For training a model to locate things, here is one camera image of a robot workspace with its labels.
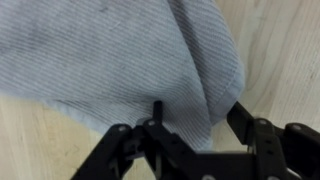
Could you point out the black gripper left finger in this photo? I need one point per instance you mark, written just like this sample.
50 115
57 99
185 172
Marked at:
160 150

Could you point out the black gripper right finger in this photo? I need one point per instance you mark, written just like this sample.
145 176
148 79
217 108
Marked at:
270 150

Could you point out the grey microfibre towel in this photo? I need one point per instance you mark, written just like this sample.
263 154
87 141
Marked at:
110 56

